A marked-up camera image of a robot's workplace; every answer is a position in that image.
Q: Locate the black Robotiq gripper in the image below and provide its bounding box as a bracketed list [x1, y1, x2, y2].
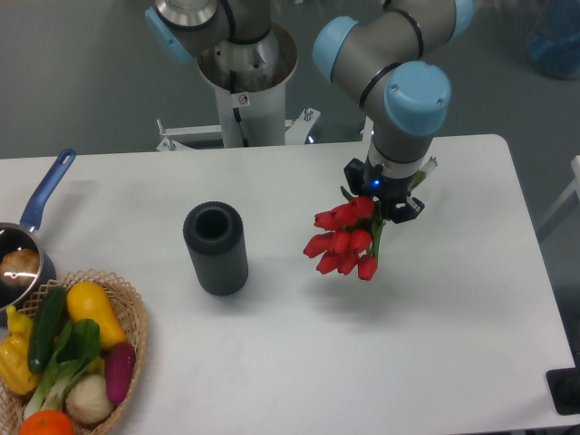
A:
[343, 159, 425, 224]

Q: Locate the red tulip bouquet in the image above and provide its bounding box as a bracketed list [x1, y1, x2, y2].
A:
[303, 157, 438, 281]

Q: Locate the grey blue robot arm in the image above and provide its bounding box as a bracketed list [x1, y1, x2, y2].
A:
[145, 1, 474, 223]

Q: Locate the dark grey ribbed vase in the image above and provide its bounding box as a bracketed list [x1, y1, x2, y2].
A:
[182, 201, 248, 296]

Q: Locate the blue translucent container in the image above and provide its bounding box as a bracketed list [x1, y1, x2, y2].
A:
[526, 0, 579, 80]

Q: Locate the black device at table edge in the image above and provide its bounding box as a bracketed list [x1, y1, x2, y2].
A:
[546, 368, 579, 415]

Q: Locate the purple eggplant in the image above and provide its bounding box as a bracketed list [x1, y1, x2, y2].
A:
[104, 342, 136, 405]

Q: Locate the yellow squash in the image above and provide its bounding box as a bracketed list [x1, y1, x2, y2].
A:
[66, 281, 126, 350]

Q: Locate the green bok choy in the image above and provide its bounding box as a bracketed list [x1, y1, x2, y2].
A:
[24, 319, 101, 420]

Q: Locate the white garlic bulb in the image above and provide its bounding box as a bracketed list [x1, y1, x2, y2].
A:
[65, 374, 114, 425]

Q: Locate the green cucumber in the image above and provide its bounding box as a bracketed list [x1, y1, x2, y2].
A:
[27, 286, 66, 374]

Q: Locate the bread roll in saucepan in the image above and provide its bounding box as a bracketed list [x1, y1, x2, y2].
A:
[1, 248, 40, 288]

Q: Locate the yellow bell pepper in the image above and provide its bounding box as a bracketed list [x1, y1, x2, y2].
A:
[1, 305, 40, 396]

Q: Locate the orange fruit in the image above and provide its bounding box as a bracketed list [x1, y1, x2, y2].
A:
[18, 410, 74, 435]

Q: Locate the woven wicker basket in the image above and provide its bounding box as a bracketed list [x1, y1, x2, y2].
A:
[17, 269, 148, 435]

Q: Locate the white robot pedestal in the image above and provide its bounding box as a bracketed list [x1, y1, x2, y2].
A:
[157, 24, 321, 151]

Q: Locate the white furniture frame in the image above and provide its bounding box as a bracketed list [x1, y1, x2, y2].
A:
[536, 155, 579, 242]

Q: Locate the blue handled saucepan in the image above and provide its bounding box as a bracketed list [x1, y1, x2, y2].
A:
[1, 149, 76, 327]

